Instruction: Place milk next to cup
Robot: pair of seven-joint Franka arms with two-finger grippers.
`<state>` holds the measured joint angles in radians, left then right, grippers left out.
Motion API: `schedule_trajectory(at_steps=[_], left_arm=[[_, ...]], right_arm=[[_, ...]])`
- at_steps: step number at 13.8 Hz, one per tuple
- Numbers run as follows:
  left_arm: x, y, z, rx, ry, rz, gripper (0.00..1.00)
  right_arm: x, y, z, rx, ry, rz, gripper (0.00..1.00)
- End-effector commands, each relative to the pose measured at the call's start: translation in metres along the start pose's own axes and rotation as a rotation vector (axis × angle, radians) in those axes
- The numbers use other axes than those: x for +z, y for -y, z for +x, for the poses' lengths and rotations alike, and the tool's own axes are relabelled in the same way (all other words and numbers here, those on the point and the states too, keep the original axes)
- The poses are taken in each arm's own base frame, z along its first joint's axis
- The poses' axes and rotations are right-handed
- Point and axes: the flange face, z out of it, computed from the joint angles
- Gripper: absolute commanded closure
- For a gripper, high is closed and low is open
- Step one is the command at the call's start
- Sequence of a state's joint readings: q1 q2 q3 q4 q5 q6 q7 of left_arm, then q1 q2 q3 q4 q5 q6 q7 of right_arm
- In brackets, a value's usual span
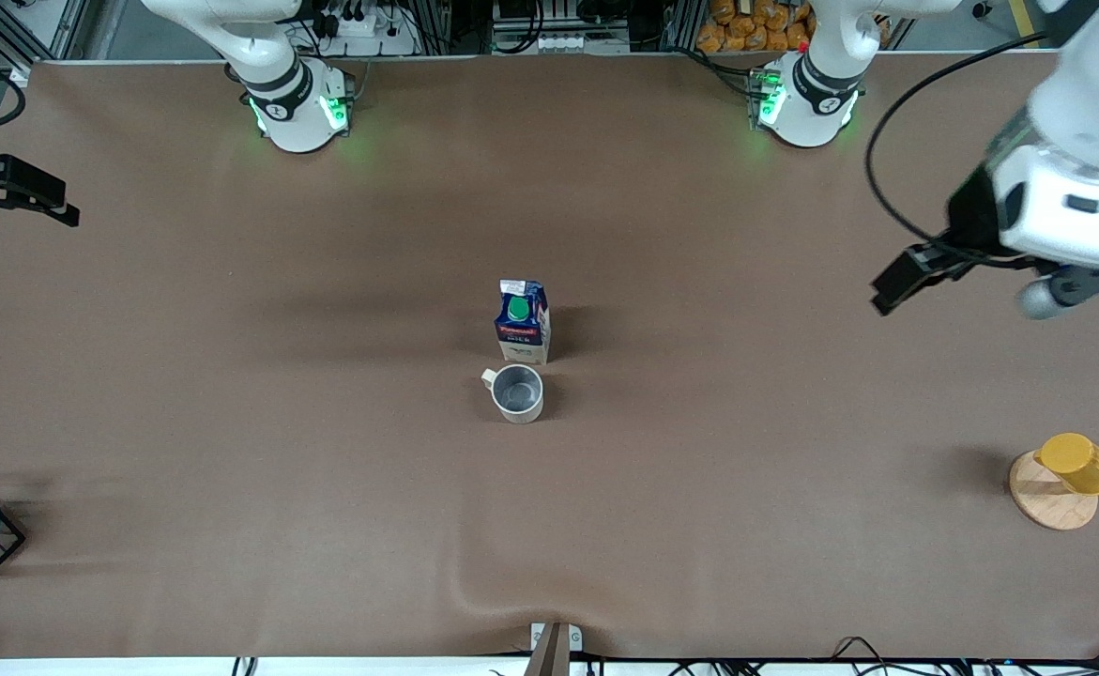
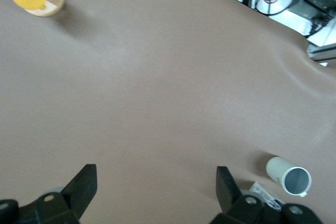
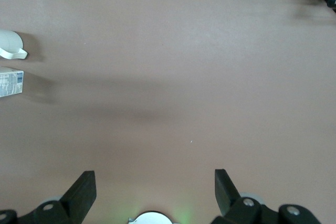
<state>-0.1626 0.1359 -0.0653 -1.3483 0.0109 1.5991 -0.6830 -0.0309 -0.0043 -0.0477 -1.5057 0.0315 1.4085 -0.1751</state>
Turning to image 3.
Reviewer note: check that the blue and white milk carton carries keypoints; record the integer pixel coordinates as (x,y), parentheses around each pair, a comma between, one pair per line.
(10,82)

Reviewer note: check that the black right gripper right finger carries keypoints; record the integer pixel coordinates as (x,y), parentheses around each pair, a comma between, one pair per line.
(228,197)

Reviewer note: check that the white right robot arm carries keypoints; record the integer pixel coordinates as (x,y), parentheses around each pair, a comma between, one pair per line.
(151,218)

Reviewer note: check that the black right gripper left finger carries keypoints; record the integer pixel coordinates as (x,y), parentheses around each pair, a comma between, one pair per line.
(76,200)

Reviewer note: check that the brown table mat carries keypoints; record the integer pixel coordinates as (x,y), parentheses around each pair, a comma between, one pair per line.
(168,77)

